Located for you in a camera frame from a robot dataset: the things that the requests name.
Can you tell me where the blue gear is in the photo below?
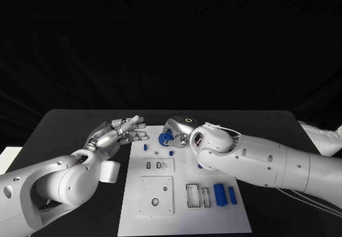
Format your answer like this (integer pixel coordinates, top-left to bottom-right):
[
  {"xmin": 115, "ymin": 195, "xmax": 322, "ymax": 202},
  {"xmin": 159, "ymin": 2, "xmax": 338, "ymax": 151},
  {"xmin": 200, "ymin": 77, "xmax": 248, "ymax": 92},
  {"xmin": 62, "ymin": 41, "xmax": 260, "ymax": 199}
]
[{"xmin": 157, "ymin": 129, "xmax": 174, "ymax": 147}]

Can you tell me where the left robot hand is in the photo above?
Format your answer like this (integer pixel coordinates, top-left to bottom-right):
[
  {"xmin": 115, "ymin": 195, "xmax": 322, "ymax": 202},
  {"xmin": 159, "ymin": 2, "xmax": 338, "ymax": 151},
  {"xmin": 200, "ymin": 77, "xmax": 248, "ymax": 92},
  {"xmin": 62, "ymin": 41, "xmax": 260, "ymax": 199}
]
[{"xmin": 84, "ymin": 115, "xmax": 151, "ymax": 161}]

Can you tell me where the white panel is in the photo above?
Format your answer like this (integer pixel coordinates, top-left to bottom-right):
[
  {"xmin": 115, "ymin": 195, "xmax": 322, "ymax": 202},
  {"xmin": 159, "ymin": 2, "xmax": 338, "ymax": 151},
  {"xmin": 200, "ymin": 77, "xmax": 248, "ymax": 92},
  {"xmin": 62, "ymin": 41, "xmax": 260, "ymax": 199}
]
[{"xmin": 0, "ymin": 147, "xmax": 23, "ymax": 176}]

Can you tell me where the white task board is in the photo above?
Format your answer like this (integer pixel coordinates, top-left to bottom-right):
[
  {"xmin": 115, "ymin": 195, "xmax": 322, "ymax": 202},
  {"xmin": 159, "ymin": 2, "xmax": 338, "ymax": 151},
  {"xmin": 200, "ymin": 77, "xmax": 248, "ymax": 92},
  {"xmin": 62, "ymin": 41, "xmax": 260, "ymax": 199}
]
[{"xmin": 117, "ymin": 125, "xmax": 254, "ymax": 237}]

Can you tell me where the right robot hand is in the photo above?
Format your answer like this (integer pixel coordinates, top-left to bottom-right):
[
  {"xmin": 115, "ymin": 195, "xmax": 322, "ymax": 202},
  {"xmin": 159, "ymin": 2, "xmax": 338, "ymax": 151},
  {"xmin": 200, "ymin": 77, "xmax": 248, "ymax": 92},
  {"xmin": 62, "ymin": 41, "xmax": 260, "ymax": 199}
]
[{"xmin": 163, "ymin": 116, "xmax": 208, "ymax": 149}]

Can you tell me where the white cable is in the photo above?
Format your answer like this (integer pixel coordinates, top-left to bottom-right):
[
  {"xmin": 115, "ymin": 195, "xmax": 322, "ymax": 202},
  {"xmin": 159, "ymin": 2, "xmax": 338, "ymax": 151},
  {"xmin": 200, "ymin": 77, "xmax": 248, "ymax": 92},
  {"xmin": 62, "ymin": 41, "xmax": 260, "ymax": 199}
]
[
  {"xmin": 275, "ymin": 187, "xmax": 342, "ymax": 218},
  {"xmin": 286, "ymin": 189, "xmax": 342, "ymax": 213},
  {"xmin": 211, "ymin": 124, "xmax": 241, "ymax": 139}
]

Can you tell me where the white padded cover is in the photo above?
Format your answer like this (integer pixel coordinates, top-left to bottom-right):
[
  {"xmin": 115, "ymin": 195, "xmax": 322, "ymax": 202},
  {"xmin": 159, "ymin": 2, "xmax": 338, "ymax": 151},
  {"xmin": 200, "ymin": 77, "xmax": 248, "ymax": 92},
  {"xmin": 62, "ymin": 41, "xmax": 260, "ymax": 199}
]
[{"xmin": 297, "ymin": 120, "xmax": 342, "ymax": 157}]

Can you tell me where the thin blue cylinder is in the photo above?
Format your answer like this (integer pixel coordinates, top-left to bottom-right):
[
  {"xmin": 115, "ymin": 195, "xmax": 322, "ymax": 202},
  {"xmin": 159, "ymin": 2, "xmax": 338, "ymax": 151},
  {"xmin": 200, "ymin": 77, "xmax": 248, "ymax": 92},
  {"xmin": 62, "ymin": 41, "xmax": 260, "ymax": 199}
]
[{"xmin": 228, "ymin": 186, "xmax": 238, "ymax": 205}]

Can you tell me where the thick blue cylinder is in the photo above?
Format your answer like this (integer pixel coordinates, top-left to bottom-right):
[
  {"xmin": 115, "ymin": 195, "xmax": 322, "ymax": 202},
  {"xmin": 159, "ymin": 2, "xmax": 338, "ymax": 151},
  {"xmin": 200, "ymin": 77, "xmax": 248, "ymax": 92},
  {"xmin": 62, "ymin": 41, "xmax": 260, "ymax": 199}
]
[{"xmin": 212, "ymin": 183, "xmax": 228, "ymax": 207}]

